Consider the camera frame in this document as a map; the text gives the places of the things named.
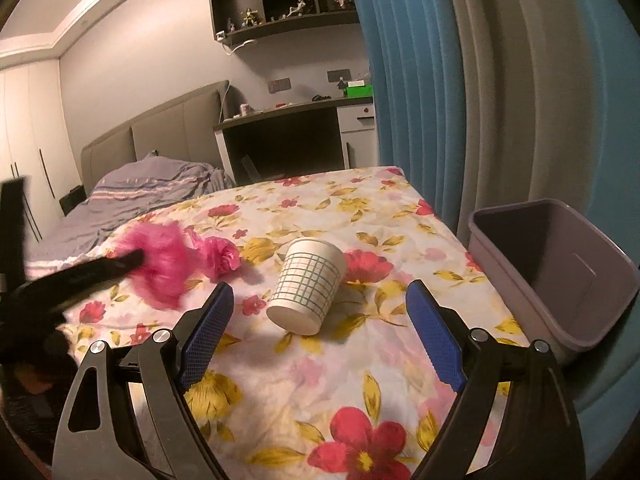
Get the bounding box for floral bedsheet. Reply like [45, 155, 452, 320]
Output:
[25, 165, 532, 480]

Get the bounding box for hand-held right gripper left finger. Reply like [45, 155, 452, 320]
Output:
[52, 281, 235, 480]

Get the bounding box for group of small figurines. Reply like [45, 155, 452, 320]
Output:
[217, 0, 352, 38]

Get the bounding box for dark wall shelf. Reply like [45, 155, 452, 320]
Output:
[207, 0, 361, 46]

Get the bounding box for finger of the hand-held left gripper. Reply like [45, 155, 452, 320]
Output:
[15, 250, 147, 313]

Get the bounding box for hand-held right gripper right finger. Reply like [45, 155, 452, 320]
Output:
[405, 280, 586, 480]

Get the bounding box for dark desk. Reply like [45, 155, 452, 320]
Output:
[214, 95, 377, 184]

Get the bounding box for purple plastic bin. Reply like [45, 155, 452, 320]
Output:
[467, 198, 640, 367]

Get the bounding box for grey padded headboard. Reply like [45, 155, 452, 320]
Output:
[80, 80, 231, 199]

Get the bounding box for purple striped blanket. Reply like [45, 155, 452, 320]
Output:
[25, 156, 236, 267]

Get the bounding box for black bedside table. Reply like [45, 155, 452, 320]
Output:
[59, 186, 87, 216]

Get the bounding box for white drawer cabinet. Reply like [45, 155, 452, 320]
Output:
[337, 105, 379, 169]

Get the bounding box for white wardrobe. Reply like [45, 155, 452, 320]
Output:
[0, 57, 83, 241]

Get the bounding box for blue and grey curtain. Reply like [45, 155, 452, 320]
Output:
[342, 0, 640, 480]

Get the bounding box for white checked paper cup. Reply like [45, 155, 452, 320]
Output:
[266, 238, 348, 337]

